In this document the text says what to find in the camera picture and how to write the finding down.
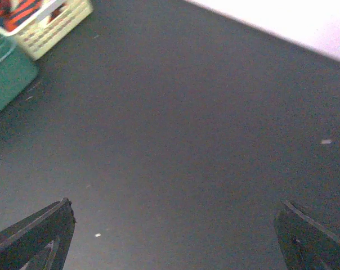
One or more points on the green divided organizer tray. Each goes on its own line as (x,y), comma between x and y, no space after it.
(17,70)

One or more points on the cream perforated basket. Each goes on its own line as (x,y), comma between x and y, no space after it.
(47,26)

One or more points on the orange navy striped tie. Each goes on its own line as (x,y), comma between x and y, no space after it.
(14,13)

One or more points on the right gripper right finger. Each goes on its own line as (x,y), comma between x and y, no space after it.
(304,242)

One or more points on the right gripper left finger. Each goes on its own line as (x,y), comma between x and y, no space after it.
(41,240)

